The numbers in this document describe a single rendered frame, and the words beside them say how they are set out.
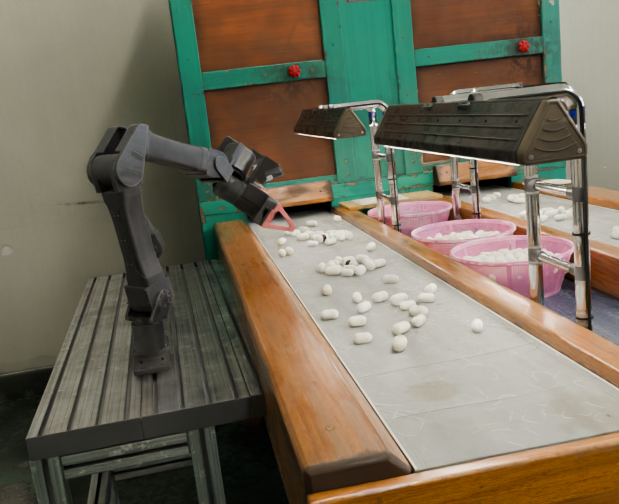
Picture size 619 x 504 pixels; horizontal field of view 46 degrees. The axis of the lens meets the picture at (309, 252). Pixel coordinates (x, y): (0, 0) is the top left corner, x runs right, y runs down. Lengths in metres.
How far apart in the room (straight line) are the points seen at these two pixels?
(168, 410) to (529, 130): 0.73
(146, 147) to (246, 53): 1.14
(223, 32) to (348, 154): 0.59
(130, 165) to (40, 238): 1.95
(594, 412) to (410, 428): 0.22
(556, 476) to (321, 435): 0.26
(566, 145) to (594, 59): 3.03
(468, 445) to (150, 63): 2.63
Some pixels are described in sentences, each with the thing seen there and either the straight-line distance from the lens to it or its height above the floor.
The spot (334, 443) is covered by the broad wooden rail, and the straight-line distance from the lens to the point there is 0.83.
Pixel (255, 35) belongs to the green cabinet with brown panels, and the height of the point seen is 1.37.
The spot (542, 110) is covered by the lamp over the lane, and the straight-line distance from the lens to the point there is 0.85.
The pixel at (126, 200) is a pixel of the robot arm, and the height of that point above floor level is 0.99.
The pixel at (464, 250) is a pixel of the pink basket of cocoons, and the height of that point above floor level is 0.76.
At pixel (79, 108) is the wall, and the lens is 3.26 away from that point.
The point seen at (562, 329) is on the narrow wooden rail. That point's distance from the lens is 1.15.
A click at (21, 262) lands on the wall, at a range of 3.35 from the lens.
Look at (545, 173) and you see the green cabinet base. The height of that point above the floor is 0.78.
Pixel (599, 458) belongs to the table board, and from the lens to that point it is 0.88.
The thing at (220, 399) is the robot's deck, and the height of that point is 0.67.
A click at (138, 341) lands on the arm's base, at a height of 0.71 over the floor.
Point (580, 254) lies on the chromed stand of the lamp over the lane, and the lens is 1.15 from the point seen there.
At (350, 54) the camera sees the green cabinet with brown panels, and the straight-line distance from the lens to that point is 2.59.
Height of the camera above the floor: 1.14
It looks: 12 degrees down
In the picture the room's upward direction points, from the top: 7 degrees counter-clockwise
